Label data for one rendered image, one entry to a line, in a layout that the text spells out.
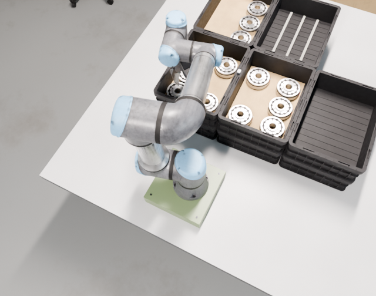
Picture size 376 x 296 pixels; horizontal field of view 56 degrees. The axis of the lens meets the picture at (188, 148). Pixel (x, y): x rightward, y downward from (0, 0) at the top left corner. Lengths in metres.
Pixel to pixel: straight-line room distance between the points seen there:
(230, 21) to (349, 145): 0.85
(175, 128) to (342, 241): 0.94
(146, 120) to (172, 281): 1.42
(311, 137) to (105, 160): 0.92
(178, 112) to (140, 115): 0.10
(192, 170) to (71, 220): 1.26
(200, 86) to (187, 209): 0.60
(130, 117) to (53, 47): 2.28
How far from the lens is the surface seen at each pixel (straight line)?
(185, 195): 1.46
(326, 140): 1.61
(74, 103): 2.78
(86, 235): 2.35
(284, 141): 1.44
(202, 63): 1.16
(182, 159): 1.31
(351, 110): 1.72
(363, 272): 1.62
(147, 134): 0.94
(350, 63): 2.05
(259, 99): 1.65
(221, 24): 1.92
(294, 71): 1.70
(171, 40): 1.28
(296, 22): 1.98
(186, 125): 0.93
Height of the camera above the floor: 2.19
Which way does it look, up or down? 64 degrees down
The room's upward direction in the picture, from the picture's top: 5 degrees counter-clockwise
